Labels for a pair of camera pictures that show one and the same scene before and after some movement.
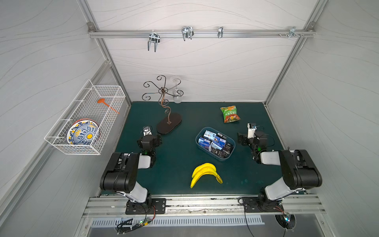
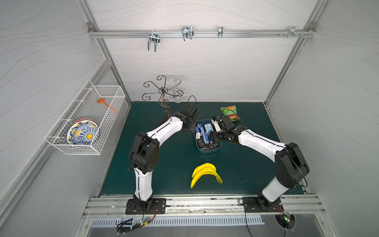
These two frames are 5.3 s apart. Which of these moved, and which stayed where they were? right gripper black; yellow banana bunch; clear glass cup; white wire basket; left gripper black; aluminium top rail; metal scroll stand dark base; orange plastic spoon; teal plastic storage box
Moved: right gripper black; teal plastic storage box; left gripper black
Stayed: clear glass cup; metal scroll stand dark base; white wire basket; yellow banana bunch; aluminium top rail; orange plastic spoon
